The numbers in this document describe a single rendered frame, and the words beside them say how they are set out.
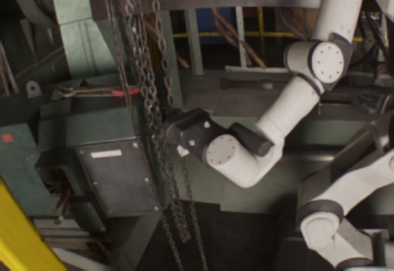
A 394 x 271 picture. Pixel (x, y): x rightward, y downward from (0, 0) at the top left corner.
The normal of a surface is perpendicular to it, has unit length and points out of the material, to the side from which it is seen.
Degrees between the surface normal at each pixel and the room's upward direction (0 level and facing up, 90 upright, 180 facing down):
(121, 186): 90
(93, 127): 45
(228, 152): 33
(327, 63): 73
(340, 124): 90
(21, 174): 90
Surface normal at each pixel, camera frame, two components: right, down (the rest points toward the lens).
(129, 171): 0.07, 0.49
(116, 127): -0.04, -0.26
